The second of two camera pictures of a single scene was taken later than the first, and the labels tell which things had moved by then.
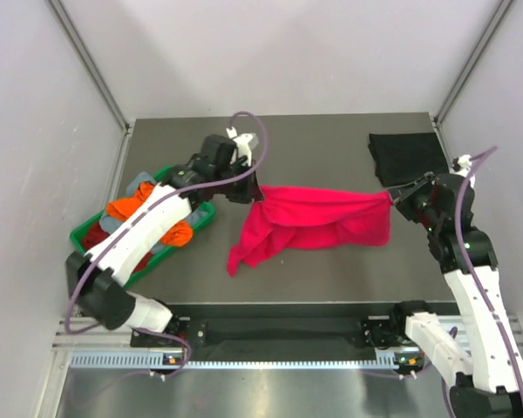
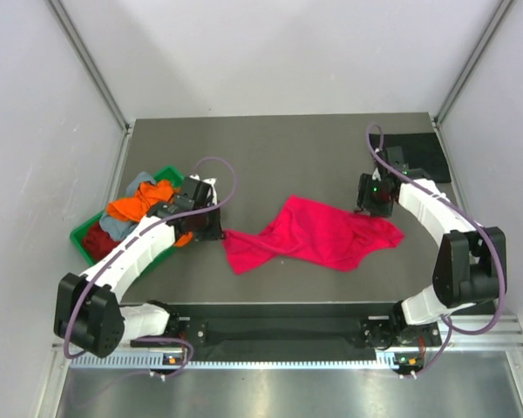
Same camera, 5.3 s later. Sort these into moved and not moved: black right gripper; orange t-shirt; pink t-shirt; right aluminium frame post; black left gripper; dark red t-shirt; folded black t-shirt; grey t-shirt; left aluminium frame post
Moved: black right gripper; pink t-shirt; black left gripper
Not moved: grey t-shirt; right aluminium frame post; folded black t-shirt; orange t-shirt; dark red t-shirt; left aluminium frame post
